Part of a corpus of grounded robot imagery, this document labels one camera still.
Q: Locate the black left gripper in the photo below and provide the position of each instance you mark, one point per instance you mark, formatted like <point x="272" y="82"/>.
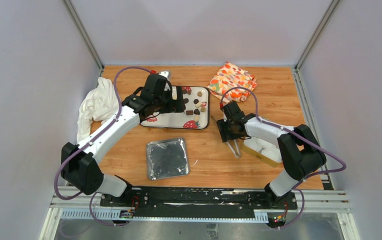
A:
<point x="168" y="92"/>

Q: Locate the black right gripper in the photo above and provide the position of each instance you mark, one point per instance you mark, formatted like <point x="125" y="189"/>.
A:
<point x="222" y="125"/>

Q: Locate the metal tongs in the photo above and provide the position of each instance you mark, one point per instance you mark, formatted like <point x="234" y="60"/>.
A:
<point x="234" y="147"/>

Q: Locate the strawberry print tray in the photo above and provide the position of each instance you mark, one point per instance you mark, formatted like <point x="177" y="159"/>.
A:
<point x="196" y="99"/>

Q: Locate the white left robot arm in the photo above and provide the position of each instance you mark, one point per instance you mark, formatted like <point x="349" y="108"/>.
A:
<point x="80" y="162"/>

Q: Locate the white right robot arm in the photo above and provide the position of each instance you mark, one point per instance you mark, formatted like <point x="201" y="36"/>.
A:
<point x="298" y="148"/>

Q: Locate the white paper cup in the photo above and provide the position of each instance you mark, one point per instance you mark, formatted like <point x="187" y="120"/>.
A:
<point x="254" y="144"/>
<point x="273" y="154"/>

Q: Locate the orange floral cloth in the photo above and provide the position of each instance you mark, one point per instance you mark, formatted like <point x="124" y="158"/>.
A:
<point x="232" y="76"/>

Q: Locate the silver tin lid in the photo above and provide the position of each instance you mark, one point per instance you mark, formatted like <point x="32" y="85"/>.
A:
<point x="167" y="159"/>

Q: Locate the yellow tin box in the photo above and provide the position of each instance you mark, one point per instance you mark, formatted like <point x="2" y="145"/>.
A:
<point x="258" y="155"/>

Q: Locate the white cloth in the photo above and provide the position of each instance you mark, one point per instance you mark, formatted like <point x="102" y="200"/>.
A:
<point x="98" y="106"/>

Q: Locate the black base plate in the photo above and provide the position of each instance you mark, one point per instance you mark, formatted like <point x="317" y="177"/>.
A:
<point x="197" y="202"/>

